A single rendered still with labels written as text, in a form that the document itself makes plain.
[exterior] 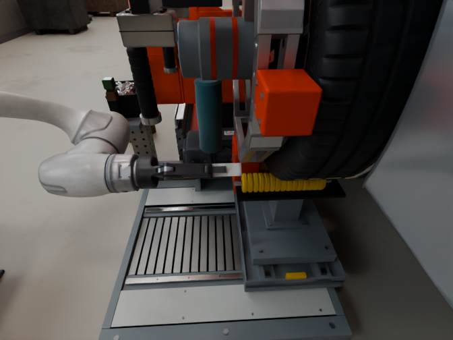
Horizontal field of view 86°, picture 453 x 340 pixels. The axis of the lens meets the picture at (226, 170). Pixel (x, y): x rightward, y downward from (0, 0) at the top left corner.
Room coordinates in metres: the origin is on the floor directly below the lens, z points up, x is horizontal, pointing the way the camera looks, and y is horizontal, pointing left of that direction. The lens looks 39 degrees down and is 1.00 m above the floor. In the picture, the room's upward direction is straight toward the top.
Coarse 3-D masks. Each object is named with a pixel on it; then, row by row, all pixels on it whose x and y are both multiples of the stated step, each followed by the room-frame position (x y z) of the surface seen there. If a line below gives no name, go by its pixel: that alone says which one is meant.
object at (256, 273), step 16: (240, 208) 0.77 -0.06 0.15; (240, 224) 0.66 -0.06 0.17; (240, 240) 0.59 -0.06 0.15; (336, 256) 0.51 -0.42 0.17; (256, 272) 0.46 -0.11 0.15; (272, 272) 0.45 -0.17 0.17; (288, 272) 0.46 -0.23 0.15; (304, 272) 0.44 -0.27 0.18; (320, 272) 0.45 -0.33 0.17; (336, 272) 0.46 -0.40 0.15; (256, 288) 0.42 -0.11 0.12; (272, 288) 0.42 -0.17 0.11; (288, 288) 0.42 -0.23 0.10; (304, 288) 0.42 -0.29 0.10
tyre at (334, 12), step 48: (336, 0) 0.37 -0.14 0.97; (384, 0) 0.36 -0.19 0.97; (432, 0) 0.37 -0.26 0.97; (336, 48) 0.35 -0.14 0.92; (384, 48) 0.35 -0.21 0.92; (336, 96) 0.34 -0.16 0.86; (384, 96) 0.35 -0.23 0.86; (288, 144) 0.43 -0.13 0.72; (336, 144) 0.36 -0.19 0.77; (384, 144) 0.36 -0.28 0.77
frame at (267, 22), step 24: (240, 0) 0.89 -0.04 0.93; (264, 0) 0.40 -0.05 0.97; (288, 0) 0.40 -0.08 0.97; (264, 24) 0.39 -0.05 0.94; (288, 24) 0.39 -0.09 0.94; (264, 48) 0.39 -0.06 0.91; (288, 48) 0.40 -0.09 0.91; (240, 120) 0.73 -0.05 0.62; (240, 144) 0.58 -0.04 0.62; (264, 144) 0.39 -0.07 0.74
